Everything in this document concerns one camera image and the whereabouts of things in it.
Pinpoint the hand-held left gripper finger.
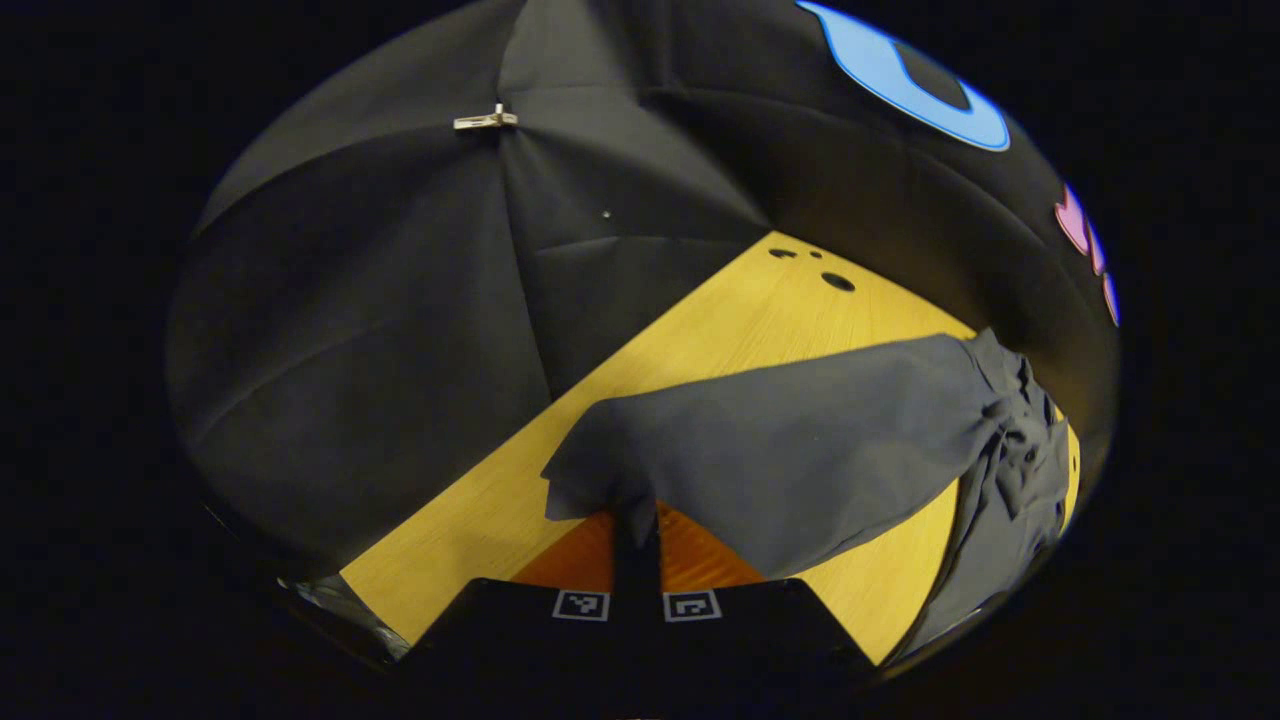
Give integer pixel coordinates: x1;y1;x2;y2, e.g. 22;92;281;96
640;500;876;716
400;505;641;716

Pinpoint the grey button-up shirt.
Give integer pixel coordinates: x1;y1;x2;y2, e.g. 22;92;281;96
540;328;1071;661

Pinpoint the black backdrop cloth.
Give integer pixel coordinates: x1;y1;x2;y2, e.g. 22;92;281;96
165;0;1121;591

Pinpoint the white metal clip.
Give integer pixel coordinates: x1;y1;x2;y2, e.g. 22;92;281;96
453;103;519;131

